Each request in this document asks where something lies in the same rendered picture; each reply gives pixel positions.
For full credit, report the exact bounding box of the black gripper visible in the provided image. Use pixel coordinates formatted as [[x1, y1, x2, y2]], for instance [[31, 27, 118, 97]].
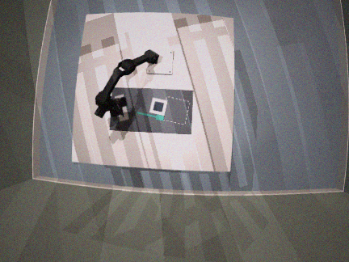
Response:
[[107, 97, 127, 112]]

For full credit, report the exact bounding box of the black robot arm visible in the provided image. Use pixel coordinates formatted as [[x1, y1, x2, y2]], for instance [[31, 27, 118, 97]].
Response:
[[94, 49, 159, 118]]

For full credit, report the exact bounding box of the cream tile with dark square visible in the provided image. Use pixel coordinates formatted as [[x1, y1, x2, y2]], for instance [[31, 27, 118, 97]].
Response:
[[149, 98, 168, 116]]

